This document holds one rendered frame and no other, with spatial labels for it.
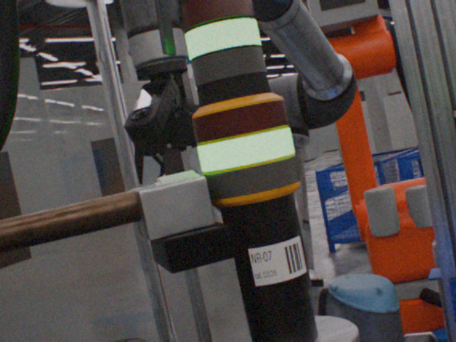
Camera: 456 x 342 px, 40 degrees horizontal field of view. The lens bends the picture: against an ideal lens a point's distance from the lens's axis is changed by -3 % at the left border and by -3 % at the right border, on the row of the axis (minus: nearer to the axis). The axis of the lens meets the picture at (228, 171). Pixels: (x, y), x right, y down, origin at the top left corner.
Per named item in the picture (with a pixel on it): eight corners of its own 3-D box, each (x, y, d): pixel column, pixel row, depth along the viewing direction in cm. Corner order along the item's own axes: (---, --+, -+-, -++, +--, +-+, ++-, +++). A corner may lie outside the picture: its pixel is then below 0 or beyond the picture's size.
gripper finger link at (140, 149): (166, 188, 87) (175, 125, 86) (161, 189, 86) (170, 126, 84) (136, 181, 89) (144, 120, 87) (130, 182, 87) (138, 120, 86)
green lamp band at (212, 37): (200, 52, 27) (194, 24, 27) (183, 65, 30) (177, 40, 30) (271, 40, 28) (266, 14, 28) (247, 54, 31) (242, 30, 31)
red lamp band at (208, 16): (193, 22, 27) (188, -5, 27) (177, 38, 30) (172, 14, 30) (266, 12, 28) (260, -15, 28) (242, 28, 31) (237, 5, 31)
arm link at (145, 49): (168, 26, 81) (114, 41, 84) (176, 59, 82) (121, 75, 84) (189, 30, 89) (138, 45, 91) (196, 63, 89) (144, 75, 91)
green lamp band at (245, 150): (217, 172, 27) (211, 143, 27) (193, 173, 31) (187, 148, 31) (310, 151, 28) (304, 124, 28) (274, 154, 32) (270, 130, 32)
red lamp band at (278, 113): (210, 141, 27) (205, 113, 27) (187, 146, 31) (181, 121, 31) (303, 122, 28) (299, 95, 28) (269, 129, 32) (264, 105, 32)
